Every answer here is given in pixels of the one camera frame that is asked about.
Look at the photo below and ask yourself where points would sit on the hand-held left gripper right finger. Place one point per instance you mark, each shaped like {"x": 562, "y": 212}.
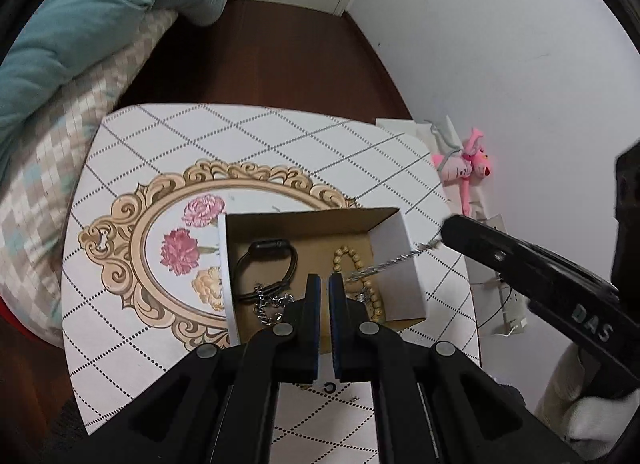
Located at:
{"x": 336, "y": 329}

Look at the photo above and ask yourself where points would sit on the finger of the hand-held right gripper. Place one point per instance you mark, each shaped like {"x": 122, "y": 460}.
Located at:
{"x": 500, "y": 251}

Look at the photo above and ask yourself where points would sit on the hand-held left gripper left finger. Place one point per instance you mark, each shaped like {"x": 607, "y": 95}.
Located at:
{"x": 314, "y": 329}

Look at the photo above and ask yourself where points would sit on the white cardboard box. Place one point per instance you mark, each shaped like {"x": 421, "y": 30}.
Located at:
{"x": 395, "y": 264}

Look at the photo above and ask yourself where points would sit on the white power strip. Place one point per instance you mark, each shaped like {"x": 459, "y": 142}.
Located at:
{"x": 510, "y": 309}

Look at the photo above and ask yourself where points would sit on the pink plush toy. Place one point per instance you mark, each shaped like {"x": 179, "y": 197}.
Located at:
{"x": 462, "y": 164}

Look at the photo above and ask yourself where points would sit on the checkered pillow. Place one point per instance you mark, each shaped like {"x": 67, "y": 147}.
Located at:
{"x": 65, "y": 144}

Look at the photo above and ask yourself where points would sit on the teal quilted blanket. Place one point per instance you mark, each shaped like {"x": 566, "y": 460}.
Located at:
{"x": 90, "y": 19}

